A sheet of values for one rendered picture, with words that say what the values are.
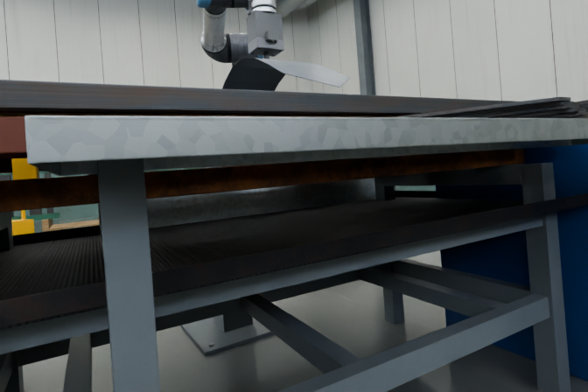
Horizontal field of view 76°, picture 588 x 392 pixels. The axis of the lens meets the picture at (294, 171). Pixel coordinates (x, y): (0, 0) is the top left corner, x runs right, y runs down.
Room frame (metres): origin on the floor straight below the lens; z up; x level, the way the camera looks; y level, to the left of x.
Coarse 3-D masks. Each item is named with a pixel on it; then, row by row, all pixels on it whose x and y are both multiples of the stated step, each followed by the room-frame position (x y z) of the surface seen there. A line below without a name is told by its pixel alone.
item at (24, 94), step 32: (0, 96) 0.48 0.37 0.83; (32, 96) 0.50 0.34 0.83; (64, 96) 0.52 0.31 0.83; (96, 96) 0.54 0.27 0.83; (128, 96) 0.56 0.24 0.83; (160, 96) 0.58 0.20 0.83; (192, 96) 0.60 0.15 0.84; (224, 96) 0.63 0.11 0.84; (256, 96) 0.65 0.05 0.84; (288, 96) 0.68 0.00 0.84; (320, 96) 0.72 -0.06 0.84; (352, 96) 0.75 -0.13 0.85; (384, 96) 0.79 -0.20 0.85
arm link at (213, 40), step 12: (204, 0) 1.11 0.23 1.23; (216, 0) 1.12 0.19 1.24; (228, 0) 1.13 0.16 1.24; (204, 12) 1.21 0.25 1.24; (216, 12) 1.18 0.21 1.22; (204, 24) 1.29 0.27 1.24; (216, 24) 1.26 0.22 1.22; (204, 36) 1.38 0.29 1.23; (216, 36) 1.34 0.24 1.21; (204, 48) 1.44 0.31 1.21; (216, 48) 1.44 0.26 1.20; (216, 60) 1.52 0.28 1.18
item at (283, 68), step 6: (276, 66) 0.85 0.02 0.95; (282, 66) 0.86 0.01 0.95; (288, 66) 0.88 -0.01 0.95; (294, 66) 0.89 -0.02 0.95; (300, 66) 0.90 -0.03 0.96; (306, 66) 0.92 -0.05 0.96; (282, 72) 0.81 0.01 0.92; (288, 72) 0.82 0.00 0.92; (294, 72) 0.83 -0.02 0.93; (300, 72) 0.84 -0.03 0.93; (306, 72) 0.86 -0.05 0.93; (312, 72) 0.87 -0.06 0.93; (318, 72) 0.88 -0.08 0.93; (324, 72) 0.89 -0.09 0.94; (330, 72) 0.91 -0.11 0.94; (336, 72) 0.92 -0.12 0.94
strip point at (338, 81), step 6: (306, 78) 0.80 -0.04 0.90; (312, 78) 0.81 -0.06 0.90; (318, 78) 0.82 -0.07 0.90; (324, 78) 0.83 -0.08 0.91; (330, 78) 0.84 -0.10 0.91; (336, 78) 0.85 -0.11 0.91; (342, 78) 0.87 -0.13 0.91; (348, 78) 0.88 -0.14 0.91; (330, 84) 0.79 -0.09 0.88; (336, 84) 0.80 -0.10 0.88; (342, 84) 0.81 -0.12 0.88
